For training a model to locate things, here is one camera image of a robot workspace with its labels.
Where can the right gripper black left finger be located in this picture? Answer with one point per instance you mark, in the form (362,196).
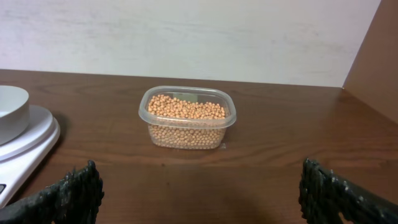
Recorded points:
(75,199)

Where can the clear plastic container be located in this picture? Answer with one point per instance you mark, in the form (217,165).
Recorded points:
(193,94)

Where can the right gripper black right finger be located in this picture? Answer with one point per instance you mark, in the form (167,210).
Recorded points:
(328,198)

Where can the white digital kitchen scale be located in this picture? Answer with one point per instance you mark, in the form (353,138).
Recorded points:
(21,156)

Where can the white round bowl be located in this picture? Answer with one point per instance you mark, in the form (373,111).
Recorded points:
(15,112)

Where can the pile of soybeans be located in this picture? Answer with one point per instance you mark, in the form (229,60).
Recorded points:
(187,125)

